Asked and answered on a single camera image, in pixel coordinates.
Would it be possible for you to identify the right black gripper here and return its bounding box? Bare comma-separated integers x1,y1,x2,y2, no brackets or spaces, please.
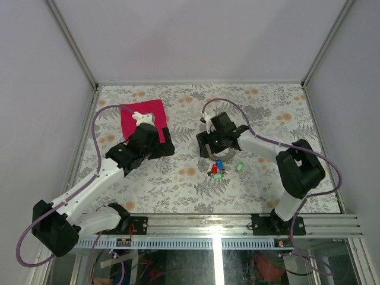
197,128,227,158

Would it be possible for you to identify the blue tag key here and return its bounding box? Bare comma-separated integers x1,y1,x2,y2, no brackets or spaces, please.
216,159,224,171

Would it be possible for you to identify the red tag key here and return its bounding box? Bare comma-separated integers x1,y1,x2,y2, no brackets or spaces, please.
207,164,218,176

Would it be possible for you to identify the green tag key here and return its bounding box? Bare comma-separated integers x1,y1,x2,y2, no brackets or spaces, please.
211,172,229,180
236,161,244,172

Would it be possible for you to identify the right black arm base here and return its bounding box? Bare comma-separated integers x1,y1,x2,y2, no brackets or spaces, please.
248,214,306,236

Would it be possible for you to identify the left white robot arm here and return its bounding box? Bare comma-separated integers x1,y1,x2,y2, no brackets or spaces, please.
31,123,175,257

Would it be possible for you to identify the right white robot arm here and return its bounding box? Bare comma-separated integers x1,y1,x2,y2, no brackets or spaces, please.
197,112,326,234

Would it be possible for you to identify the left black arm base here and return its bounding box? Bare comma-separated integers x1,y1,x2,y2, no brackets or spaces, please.
118,216,148,236

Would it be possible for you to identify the red cloth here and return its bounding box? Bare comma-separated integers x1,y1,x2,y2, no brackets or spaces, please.
121,99,167,143

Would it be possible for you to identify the floral table mat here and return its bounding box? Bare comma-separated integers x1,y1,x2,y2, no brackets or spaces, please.
77,84,321,214

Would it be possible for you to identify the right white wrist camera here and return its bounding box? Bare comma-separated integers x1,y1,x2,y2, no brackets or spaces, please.
200,112,216,134

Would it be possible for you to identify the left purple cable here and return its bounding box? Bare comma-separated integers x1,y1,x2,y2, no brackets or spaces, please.
15,104,137,268

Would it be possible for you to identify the aluminium front rail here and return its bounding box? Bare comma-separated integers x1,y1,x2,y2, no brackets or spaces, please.
75,214,363,249

